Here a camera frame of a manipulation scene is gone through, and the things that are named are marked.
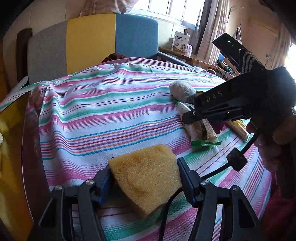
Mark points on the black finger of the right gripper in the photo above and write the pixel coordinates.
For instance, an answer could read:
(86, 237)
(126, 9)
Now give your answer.
(192, 116)

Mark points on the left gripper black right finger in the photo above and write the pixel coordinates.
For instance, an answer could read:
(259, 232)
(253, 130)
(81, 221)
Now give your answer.
(190, 180)

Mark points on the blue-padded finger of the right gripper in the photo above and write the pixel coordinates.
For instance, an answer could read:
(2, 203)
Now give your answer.
(225, 117)

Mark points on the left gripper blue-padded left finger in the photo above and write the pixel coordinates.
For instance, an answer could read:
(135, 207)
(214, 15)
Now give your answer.
(103, 182)

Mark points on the clear rice snack packet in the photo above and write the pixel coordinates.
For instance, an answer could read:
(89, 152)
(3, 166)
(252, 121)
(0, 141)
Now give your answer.
(200, 132)

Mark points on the beige sock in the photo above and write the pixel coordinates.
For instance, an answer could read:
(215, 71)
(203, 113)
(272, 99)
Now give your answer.
(182, 91)

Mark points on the yellow Weidan snack packet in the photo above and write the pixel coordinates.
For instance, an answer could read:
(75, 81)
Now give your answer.
(239, 126)

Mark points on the gold metal tin box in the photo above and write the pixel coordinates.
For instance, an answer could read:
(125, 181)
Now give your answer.
(24, 188)

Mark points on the person's right hand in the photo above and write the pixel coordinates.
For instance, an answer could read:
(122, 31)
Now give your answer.
(270, 145)

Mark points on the wooden desk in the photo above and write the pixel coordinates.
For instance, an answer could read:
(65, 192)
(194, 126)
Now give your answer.
(193, 61)

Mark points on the pink jar on desk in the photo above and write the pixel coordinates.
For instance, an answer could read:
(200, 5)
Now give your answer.
(188, 51)

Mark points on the striped pink green tablecloth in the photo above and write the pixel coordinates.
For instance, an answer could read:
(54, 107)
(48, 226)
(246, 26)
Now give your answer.
(107, 110)

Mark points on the white appliance box on desk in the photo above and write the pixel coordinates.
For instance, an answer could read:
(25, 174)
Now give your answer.
(180, 42)

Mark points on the dark red garment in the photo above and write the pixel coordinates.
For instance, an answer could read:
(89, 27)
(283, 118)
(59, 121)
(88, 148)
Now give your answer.
(278, 220)

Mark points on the dark red cloth on chair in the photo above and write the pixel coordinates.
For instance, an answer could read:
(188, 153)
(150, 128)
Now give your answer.
(112, 57)

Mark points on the grey yellow blue chair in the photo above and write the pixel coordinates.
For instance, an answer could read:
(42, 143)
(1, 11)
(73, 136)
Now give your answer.
(76, 44)

